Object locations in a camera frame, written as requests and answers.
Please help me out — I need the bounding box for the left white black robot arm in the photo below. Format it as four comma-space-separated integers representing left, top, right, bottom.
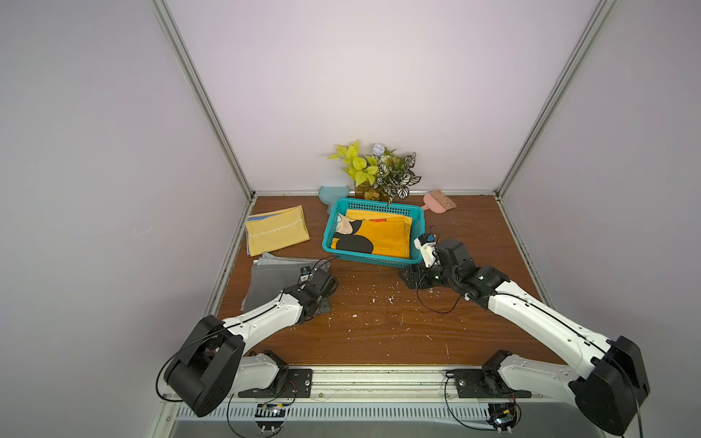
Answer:
156, 268, 338, 417

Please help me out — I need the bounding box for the mustard zigzag pillowcase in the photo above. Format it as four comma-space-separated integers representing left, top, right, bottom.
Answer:
246, 205, 310, 257

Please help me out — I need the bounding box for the pink hand brush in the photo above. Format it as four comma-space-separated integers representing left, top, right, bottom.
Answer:
422, 191, 456, 215

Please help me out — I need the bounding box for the right circuit board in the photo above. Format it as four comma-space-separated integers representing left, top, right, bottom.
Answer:
487, 403, 520, 434

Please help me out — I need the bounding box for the teal dustpan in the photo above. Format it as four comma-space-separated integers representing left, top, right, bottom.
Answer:
318, 186, 351, 207

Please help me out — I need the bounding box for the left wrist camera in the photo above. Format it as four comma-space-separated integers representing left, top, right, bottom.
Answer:
299, 266, 312, 282

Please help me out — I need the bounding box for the plain grey pillowcase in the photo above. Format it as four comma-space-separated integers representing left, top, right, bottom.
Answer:
241, 253, 330, 313

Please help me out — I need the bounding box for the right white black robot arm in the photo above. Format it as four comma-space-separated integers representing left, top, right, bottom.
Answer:
400, 233, 650, 437

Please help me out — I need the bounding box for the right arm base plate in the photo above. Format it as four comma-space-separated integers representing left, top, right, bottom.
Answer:
447, 369, 532, 399

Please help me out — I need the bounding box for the artificial green plant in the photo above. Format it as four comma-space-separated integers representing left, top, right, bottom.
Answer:
327, 140, 422, 204

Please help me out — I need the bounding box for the circuit board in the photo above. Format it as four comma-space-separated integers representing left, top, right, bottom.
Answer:
487, 403, 520, 434
254, 403, 288, 437

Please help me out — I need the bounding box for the left circuit board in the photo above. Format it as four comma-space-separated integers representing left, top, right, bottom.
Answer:
254, 403, 288, 437

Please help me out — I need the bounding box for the teal plastic basket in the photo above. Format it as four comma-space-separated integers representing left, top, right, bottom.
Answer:
322, 198, 425, 268

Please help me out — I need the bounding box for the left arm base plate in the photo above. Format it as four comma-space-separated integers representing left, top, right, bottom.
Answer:
237, 368, 313, 399

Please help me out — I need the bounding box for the aluminium front rail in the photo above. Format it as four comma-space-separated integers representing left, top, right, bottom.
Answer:
290, 356, 582, 403

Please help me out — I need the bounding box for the yellow black patterned pillowcase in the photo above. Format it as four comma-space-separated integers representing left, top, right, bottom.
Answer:
330, 209, 414, 259

